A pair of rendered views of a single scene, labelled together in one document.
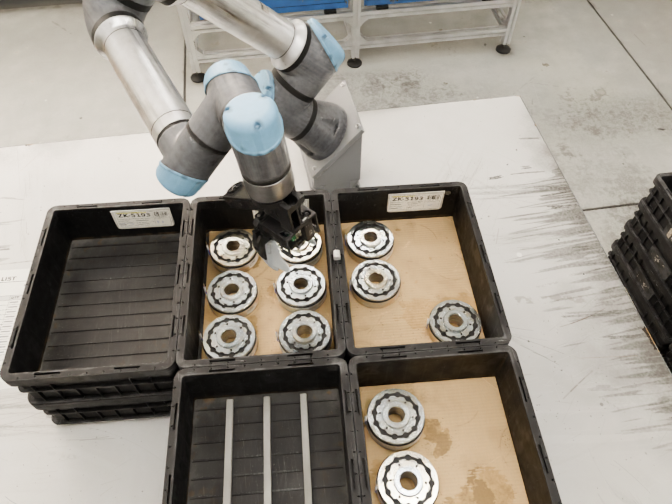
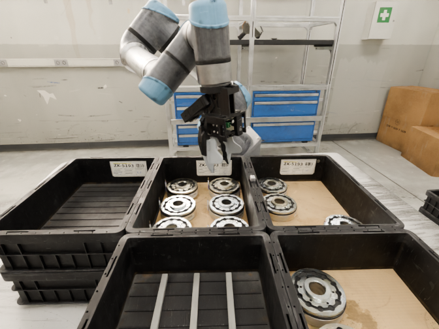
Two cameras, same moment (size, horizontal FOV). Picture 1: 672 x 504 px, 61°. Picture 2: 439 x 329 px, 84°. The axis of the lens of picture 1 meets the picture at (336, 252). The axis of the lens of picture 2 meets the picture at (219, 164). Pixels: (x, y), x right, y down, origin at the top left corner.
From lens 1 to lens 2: 0.57 m
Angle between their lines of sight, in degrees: 28
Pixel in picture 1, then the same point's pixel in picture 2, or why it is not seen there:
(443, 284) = (326, 211)
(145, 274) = (122, 200)
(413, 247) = (300, 193)
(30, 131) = not seen: hidden behind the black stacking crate
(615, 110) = not seen: hidden behind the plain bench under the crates
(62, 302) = (61, 211)
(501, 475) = not seen: outside the picture
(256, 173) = (208, 49)
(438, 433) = (360, 313)
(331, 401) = (253, 281)
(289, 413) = (215, 289)
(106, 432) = (57, 315)
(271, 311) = (204, 220)
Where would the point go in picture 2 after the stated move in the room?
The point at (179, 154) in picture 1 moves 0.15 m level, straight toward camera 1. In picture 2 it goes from (155, 66) to (162, 70)
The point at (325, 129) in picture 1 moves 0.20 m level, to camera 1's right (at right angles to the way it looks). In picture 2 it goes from (240, 140) to (286, 141)
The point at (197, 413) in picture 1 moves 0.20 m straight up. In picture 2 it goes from (134, 285) to (117, 205)
